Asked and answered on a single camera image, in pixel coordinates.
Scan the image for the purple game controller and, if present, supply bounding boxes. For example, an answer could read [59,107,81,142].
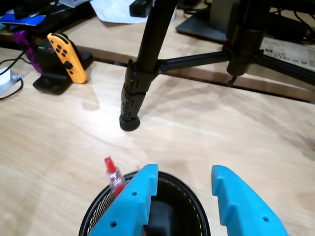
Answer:
[13,30,44,74]

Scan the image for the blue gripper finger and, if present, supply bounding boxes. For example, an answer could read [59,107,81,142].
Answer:
[211,165,288,236]
[89,164,158,236]

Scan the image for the black controller charging dock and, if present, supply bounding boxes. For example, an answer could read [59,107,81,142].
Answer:
[32,34,94,95]

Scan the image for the white small device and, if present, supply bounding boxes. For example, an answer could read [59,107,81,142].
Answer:
[0,67,24,98]

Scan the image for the red pen with white grip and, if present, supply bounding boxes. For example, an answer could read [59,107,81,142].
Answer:
[104,156,127,197]

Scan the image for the black power adapter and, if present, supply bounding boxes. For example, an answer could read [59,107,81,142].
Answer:
[129,0,155,18]

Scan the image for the grey monitor stand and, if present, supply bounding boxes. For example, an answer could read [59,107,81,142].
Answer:
[175,0,238,44]

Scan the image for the white paper sheets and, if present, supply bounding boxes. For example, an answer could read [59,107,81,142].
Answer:
[90,0,177,25]

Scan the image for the black mesh pen holder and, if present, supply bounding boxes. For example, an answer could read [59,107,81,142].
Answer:
[78,171,211,236]

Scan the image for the black cable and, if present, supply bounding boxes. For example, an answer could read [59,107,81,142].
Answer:
[0,50,25,100]

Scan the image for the printed paper sheet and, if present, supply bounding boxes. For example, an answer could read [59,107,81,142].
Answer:
[259,38,315,72]

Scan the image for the blue folder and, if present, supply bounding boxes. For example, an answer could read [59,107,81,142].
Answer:
[0,9,47,27]

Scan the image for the white blue printed carton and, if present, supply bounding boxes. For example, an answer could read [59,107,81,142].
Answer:
[51,0,92,8]

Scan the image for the black camera tripod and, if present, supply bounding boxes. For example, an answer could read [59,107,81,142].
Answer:
[119,0,315,132]

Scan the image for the orange game controller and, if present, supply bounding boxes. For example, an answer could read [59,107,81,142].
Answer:
[47,32,88,84]

